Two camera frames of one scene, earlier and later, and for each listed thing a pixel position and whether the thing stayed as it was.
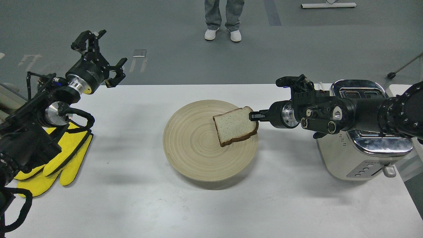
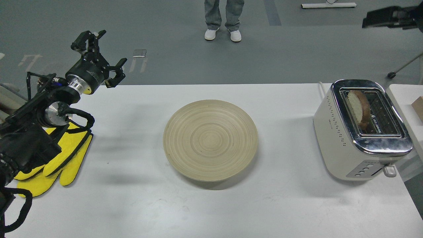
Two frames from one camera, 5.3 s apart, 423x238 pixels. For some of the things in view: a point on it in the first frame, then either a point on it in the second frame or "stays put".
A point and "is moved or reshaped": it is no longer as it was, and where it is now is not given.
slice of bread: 235,125 is moved or reshaped
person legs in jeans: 234,10 stays put
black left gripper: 93,69 stays put
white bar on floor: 328,5 stays put
